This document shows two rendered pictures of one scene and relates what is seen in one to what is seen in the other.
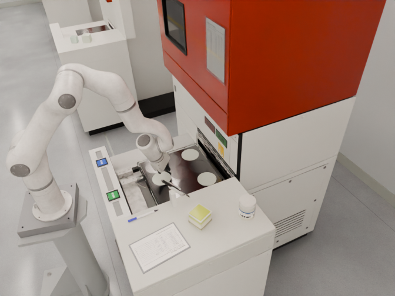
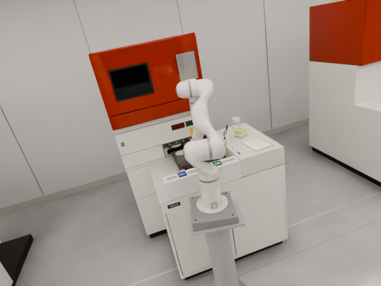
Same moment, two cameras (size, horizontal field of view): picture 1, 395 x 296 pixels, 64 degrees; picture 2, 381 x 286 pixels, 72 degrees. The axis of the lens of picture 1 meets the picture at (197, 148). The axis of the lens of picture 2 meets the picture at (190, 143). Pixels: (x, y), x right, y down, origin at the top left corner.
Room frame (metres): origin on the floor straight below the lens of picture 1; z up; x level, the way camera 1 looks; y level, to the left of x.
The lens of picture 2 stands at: (0.85, 2.02, 1.86)
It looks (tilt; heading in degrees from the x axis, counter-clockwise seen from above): 23 degrees down; 282
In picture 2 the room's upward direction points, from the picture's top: 11 degrees counter-clockwise
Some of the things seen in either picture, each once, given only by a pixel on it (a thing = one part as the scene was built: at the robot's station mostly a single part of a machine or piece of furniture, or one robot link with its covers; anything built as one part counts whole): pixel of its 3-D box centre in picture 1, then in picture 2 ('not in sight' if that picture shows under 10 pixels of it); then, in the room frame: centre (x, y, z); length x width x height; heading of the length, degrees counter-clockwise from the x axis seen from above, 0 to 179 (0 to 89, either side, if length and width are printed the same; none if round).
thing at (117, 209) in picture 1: (110, 188); (202, 177); (1.14, 0.46, 0.89); 0.55 x 0.09 x 0.14; 23
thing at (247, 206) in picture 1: (247, 207); (236, 123); (0.87, -0.20, 1.01); 0.07 x 0.07 x 0.10
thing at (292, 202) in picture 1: (246, 179); (172, 179); (1.62, -0.34, 0.41); 0.82 x 0.71 x 0.82; 23
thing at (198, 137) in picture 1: (213, 159); (187, 146); (1.32, -0.09, 0.89); 0.44 x 0.02 x 0.10; 23
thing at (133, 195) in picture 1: (134, 195); not in sight; (1.11, 0.34, 0.87); 0.36 x 0.08 x 0.03; 23
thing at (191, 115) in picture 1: (201, 124); (165, 138); (1.49, -0.03, 1.02); 0.82 x 0.03 x 0.40; 23
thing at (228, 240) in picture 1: (193, 235); (244, 146); (0.83, 0.04, 0.89); 0.62 x 0.35 x 0.14; 113
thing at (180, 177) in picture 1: (180, 172); (196, 154); (1.22, 0.10, 0.90); 0.34 x 0.34 x 0.01; 23
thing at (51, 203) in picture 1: (46, 194); (210, 190); (1.06, 0.74, 0.96); 0.19 x 0.19 x 0.18
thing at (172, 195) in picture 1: (176, 193); (226, 135); (0.96, 0.11, 1.03); 0.06 x 0.04 x 0.13; 113
